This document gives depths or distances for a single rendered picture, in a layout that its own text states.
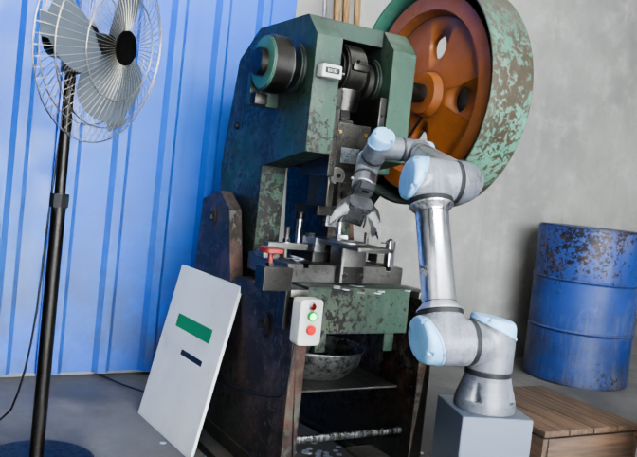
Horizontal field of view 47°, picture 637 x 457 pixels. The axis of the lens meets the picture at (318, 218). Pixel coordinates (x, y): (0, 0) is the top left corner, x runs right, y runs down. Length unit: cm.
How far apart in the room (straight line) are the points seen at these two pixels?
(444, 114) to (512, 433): 123
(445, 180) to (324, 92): 62
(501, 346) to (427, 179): 45
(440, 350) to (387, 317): 67
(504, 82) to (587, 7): 279
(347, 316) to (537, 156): 272
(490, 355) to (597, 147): 351
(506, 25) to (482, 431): 132
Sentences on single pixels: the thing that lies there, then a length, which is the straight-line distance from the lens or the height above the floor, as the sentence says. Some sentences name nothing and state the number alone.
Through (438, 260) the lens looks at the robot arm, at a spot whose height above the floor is 80.
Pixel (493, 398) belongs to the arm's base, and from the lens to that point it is 186.
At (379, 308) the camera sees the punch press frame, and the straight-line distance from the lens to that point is 239.
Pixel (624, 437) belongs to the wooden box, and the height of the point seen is 31.
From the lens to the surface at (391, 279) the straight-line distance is 251.
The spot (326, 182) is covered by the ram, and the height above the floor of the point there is 97.
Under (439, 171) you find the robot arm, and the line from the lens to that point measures 189.
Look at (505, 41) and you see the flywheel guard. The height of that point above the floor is 148.
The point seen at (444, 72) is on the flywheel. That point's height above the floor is 140.
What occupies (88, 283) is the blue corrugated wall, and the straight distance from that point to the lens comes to 340.
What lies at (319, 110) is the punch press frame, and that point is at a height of 119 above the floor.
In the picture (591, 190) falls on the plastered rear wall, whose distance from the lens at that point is 520.
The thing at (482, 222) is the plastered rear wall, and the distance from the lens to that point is 451.
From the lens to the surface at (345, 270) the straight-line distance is 236.
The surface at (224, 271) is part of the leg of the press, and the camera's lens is 263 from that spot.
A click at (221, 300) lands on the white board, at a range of 260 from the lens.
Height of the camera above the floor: 96
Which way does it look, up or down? 3 degrees down
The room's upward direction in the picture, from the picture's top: 6 degrees clockwise
